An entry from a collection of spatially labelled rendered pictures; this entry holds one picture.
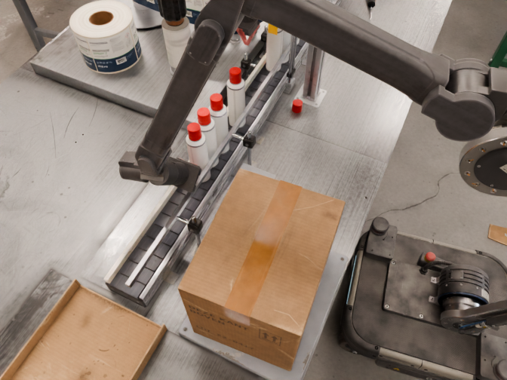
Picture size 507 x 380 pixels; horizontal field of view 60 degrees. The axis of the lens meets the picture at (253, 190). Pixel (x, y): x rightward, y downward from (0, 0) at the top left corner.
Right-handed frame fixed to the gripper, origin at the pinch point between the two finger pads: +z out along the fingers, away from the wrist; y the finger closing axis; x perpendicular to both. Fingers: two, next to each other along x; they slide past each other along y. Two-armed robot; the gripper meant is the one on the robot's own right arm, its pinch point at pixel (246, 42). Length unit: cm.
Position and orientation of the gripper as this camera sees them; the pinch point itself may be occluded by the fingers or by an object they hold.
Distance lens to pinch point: 145.0
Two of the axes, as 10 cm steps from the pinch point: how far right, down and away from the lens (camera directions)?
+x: 9.0, 3.7, -2.2
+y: -4.3, 7.5, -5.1
